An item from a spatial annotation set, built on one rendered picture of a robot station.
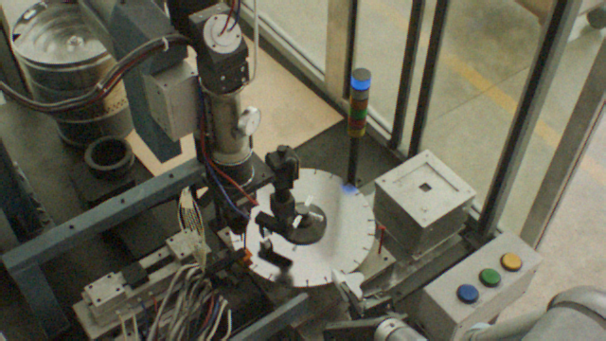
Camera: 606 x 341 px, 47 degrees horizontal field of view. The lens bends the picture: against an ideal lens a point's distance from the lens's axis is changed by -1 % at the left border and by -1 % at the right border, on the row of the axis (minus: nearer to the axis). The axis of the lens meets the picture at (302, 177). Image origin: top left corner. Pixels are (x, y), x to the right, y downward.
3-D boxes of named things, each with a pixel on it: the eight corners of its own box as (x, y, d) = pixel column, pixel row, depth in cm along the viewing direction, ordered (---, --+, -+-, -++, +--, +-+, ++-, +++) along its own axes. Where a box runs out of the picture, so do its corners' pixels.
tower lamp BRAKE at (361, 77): (362, 75, 164) (363, 64, 162) (374, 85, 162) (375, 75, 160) (347, 82, 163) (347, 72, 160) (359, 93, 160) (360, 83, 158)
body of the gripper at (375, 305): (385, 316, 149) (414, 340, 138) (349, 332, 146) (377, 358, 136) (378, 285, 146) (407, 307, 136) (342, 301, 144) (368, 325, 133)
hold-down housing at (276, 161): (289, 200, 147) (289, 134, 132) (300, 216, 144) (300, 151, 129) (265, 209, 145) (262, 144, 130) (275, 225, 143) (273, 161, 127)
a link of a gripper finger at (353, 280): (351, 261, 152) (372, 296, 147) (327, 272, 150) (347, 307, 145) (352, 254, 149) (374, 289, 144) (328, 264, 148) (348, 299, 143)
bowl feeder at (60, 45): (121, 74, 220) (98, -24, 193) (169, 131, 204) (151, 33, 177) (29, 115, 208) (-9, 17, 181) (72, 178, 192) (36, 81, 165)
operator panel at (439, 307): (495, 262, 176) (509, 227, 165) (527, 293, 171) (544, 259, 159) (413, 320, 165) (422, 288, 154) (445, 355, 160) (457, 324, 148)
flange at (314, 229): (314, 250, 154) (314, 243, 152) (269, 232, 157) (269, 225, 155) (334, 214, 160) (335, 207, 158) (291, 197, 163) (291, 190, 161)
